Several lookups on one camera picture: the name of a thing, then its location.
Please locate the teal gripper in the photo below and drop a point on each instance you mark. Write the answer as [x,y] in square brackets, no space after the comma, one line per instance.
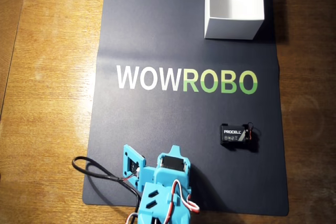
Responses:
[171,161]

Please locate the small black Procell battery pack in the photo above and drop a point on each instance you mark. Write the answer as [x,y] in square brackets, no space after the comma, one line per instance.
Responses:
[232,136]

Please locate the white open cardboard box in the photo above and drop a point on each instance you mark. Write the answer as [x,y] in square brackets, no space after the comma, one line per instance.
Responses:
[231,28]

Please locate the black WOWROBO printed mat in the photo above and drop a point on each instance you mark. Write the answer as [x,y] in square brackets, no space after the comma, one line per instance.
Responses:
[147,37]

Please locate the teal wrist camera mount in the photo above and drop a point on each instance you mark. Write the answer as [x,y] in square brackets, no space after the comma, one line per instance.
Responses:
[129,153]

